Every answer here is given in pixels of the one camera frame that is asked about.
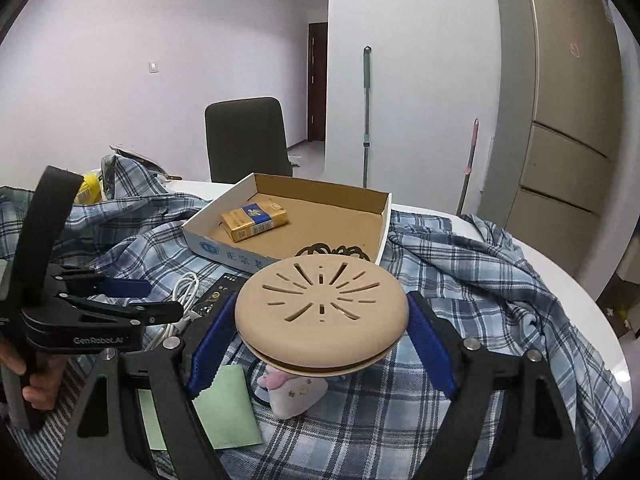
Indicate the yellow blue cigarette pack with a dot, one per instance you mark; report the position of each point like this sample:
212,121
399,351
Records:
253,219

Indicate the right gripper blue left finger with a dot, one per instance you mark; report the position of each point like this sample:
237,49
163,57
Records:
106,438

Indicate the gold refrigerator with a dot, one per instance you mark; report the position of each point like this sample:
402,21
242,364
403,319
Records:
558,128

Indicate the white cardboard tray box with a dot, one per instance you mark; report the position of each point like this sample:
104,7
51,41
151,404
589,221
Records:
318,213

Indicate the white pink plush toy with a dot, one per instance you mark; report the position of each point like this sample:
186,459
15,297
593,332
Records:
291,395

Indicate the black face mask box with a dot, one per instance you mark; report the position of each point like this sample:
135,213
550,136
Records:
217,294

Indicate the beige round soft cushion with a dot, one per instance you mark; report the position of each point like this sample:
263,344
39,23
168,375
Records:
321,315

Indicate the open magazine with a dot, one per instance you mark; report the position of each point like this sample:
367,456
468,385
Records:
146,162

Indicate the black office chair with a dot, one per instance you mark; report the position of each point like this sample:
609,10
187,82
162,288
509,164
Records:
246,136

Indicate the black hair band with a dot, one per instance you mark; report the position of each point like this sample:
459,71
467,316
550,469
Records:
325,249

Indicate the dark wooden door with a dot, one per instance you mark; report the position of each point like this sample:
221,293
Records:
317,56

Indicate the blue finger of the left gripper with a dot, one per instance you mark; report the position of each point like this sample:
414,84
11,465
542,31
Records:
86,283
148,313

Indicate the white wall switch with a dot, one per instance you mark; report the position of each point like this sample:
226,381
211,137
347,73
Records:
153,66

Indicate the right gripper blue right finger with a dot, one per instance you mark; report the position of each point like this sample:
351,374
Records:
534,438

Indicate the person's left hand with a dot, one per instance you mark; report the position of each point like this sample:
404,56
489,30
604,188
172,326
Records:
43,386

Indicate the pink broom handle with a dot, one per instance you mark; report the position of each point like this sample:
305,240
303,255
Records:
469,167

